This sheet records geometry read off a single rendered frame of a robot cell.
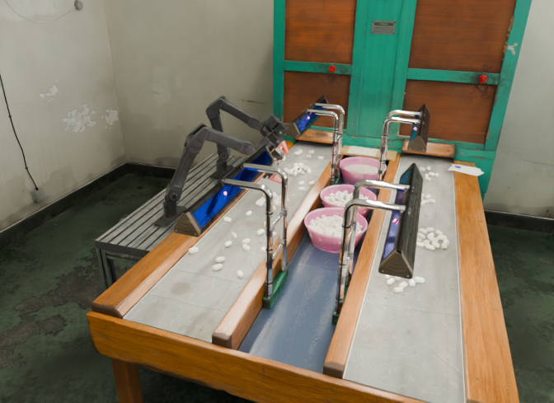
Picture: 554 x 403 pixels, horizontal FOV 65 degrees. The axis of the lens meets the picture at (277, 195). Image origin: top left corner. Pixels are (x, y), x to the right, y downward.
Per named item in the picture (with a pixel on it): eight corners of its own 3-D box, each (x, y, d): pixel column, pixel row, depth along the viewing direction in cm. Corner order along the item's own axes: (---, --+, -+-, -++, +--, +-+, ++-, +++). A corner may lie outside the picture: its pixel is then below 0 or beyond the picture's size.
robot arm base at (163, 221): (185, 194, 214) (173, 192, 216) (165, 212, 196) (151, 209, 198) (187, 208, 217) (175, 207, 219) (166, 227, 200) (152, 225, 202)
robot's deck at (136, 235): (96, 248, 190) (94, 240, 189) (213, 158, 294) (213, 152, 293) (295, 288, 166) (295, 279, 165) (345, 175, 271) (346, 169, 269)
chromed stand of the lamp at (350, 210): (330, 324, 142) (341, 199, 123) (343, 288, 159) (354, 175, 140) (391, 338, 136) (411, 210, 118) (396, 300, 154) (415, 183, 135)
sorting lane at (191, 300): (123, 323, 134) (122, 318, 134) (294, 147, 290) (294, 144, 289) (211, 348, 126) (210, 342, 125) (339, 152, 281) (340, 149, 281)
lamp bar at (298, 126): (283, 136, 205) (283, 121, 202) (316, 106, 258) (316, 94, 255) (299, 138, 202) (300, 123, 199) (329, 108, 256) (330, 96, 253)
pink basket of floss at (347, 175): (354, 192, 236) (355, 176, 232) (329, 175, 258) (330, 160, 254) (394, 185, 246) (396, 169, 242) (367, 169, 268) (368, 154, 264)
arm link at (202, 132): (252, 140, 211) (192, 119, 198) (257, 146, 204) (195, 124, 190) (242, 163, 215) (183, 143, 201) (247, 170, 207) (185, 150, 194)
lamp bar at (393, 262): (377, 274, 105) (381, 248, 102) (400, 180, 158) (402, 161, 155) (411, 280, 103) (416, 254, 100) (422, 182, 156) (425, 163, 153)
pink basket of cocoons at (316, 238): (295, 250, 183) (296, 230, 179) (312, 222, 205) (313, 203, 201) (359, 262, 175) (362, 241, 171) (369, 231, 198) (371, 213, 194)
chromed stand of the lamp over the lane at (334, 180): (298, 191, 237) (301, 109, 218) (307, 177, 254) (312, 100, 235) (332, 196, 231) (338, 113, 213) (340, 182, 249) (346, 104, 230)
